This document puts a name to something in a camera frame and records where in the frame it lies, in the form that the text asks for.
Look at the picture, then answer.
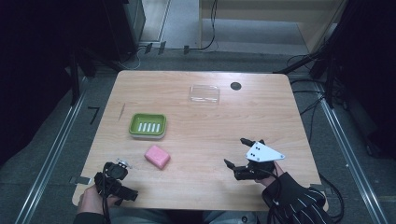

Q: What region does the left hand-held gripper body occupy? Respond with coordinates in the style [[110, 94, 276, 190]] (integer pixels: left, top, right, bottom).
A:
[[93, 158, 139, 207]]

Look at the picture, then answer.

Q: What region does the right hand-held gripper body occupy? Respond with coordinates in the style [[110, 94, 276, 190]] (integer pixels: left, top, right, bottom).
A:
[[233, 140, 286, 182]]

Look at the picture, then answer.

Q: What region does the pink soap bar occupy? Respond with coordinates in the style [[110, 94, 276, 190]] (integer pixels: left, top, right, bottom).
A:
[[144, 144, 172, 171]]

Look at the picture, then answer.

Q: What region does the green soap dish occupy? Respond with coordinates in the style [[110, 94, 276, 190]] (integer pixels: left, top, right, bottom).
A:
[[128, 112, 168, 140]]

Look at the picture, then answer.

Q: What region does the person's left hand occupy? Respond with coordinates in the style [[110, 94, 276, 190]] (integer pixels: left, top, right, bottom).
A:
[[77, 184, 121, 217]]

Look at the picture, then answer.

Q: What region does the grey tape strip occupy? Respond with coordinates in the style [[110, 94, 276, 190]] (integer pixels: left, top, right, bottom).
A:
[[69, 175, 92, 186]]

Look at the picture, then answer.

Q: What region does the clear plastic container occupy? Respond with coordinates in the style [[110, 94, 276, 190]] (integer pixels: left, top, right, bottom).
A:
[[188, 84, 221, 105]]

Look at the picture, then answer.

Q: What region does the black metal stand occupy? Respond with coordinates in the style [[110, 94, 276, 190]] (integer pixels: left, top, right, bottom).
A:
[[274, 0, 368, 110]]

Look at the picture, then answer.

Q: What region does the dark cabinet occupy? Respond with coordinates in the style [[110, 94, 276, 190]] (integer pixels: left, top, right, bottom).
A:
[[101, 0, 147, 62]]

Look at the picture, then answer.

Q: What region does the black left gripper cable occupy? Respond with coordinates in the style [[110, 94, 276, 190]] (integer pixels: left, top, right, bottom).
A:
[[101, 161, 113, 224]]

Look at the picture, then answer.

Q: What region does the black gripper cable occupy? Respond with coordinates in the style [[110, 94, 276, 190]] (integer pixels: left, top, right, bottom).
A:
[[318, 173, 346, 224], [101, 161, 113, 224]]

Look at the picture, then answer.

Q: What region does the metal floor rail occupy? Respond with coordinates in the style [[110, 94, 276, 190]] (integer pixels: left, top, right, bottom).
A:
[[317, 90, 389, 224], [14, 77, 89, 224]]

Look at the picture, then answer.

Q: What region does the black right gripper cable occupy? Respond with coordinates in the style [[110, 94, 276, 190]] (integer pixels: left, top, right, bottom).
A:
[[318, 173, 346, 224]]

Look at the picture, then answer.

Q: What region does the black hanging cable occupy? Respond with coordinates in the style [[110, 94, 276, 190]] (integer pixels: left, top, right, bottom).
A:
[[188, 0, 219, 52]]

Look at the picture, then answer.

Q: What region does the white floor cable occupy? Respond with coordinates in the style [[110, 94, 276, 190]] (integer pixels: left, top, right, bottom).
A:
[[120, 46, 148, 71]]

